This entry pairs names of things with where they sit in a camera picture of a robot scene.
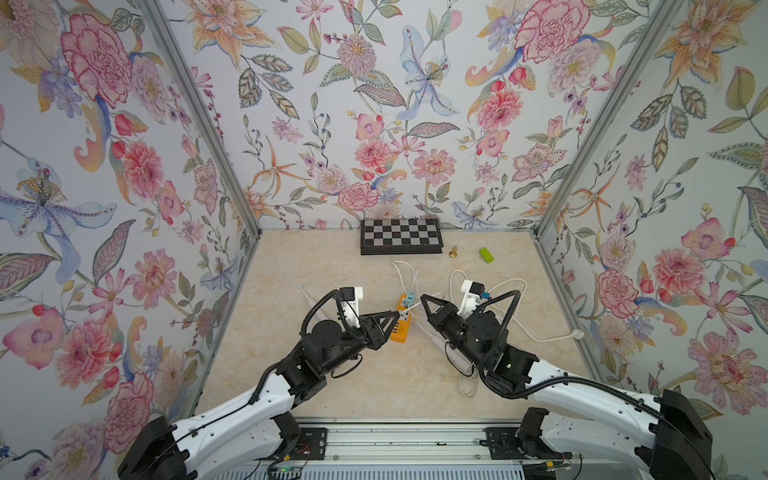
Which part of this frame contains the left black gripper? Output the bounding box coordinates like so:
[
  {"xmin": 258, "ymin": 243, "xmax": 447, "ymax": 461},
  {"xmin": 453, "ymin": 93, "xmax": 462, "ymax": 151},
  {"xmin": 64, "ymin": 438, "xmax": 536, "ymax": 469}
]
[{"xmin": 318, "ymin": 311, "xmax": 400, "ymax": 374}]

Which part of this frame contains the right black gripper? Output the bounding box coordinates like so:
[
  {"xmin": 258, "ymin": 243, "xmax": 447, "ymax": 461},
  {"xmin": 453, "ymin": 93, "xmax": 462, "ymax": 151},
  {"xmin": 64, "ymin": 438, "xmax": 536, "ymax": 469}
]
[{"xmin": 424, "ymin": 294, "xmax": 488, "ymax": 373}]

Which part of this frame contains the orange power strip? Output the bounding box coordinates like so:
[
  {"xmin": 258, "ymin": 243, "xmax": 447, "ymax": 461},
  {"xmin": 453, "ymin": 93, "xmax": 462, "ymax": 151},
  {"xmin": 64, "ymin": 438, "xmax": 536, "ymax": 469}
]
[{"xmin": 389, "ymin": 294, "xmax": 411, "ymax": 344}]

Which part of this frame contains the teal USB charger plug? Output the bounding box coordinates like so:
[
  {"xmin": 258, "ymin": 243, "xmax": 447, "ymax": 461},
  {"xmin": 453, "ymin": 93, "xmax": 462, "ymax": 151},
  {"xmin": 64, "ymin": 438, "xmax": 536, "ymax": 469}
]
[{"xmin": 401, "ymin": 292, "xmax": 416, "ymax": 308}]

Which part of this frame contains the white electric toothbrush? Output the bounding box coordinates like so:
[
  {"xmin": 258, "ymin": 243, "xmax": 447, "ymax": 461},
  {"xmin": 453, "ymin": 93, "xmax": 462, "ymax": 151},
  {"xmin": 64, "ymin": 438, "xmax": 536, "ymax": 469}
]
[
  {"xmin": 415, "ymin": 321, "xmax": 472, "ymax": 374},
  {"xmin": 297, "ymin": 284, "xmax": 327, "ymax": 321}
]

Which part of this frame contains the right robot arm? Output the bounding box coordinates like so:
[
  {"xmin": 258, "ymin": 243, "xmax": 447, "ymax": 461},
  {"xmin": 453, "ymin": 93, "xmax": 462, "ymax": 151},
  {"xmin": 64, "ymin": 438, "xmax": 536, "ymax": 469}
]
[{"xmin": 421, "ymin": 290, "xmax": 715, "ymax": 479}]

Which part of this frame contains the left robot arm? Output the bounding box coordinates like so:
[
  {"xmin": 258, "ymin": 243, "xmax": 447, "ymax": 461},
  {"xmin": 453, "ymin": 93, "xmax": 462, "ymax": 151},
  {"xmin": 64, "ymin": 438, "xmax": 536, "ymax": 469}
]
[{"xmin": 117, "ymin": 311, "xmax": 399, "ymax": 479}]

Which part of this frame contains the green plastic cap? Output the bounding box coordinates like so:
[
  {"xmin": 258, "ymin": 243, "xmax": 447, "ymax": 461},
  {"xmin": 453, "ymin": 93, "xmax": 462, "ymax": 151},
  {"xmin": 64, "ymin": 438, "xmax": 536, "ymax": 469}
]
[{"xmin": 479, "ymin": 247, "xmax": 495, "ymax": 263}]

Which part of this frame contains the black white chessboard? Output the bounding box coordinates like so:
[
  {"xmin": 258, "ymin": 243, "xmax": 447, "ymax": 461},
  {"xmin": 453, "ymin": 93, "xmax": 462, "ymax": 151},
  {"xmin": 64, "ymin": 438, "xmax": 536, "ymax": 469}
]
[{"xmin": 360, "ymin": 218, "xmax": 443, "ymax": 255}]

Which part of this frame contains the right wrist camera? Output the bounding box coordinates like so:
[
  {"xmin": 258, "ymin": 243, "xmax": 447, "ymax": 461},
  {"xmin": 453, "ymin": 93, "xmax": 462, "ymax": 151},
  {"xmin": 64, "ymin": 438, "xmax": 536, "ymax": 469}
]
[{"xmin": 458, "ymin": 280, "xmax": 485, "ymax": 319}]

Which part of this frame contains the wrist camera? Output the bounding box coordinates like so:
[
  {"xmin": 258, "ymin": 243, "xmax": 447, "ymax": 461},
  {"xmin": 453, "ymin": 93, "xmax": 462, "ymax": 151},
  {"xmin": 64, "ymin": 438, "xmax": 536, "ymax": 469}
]
[
  {"xmin": 339, "ymin": 287, "xmax": 364, "ymax": 329},
  {"xmin": 458, "ymin": 280, "xmax": 485, "ymax": 319}
]

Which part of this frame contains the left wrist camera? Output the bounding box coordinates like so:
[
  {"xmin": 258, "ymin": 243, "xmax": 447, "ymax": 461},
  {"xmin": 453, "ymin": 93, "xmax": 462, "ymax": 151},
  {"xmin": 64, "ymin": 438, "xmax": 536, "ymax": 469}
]
[{"xmin": 339, "ymin": 287, "xmax": 364, "ymax": 329}]

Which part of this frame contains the aluminium mounting rail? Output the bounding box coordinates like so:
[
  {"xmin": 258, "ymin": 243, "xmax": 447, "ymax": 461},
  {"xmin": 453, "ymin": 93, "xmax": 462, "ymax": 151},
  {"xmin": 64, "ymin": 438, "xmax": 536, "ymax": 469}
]
[{"xmin": 146, "ymin": 416, "xmax": 661, "ymax": 466}]

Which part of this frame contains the white power strip cord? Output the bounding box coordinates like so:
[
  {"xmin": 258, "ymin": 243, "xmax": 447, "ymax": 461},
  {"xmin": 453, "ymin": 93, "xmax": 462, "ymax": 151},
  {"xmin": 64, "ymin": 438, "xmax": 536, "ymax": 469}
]
[{"xmin": 392, "ymin": 259, "xmax": 586, "ymax": 344}]

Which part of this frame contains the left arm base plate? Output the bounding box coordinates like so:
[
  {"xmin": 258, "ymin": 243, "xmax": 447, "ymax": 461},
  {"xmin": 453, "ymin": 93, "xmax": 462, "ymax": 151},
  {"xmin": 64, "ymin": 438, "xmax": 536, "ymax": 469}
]
[{"xmin": 268, "ymin": 428, "xmax": 328, "ymax": 461}]

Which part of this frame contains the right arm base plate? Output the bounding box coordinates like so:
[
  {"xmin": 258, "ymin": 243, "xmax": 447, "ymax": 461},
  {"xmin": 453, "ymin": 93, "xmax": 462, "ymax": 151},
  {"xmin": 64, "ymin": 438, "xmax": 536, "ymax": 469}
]
[{"xmin": 479, "ymin": 427, "xmax": 573, "ymax": 461}]

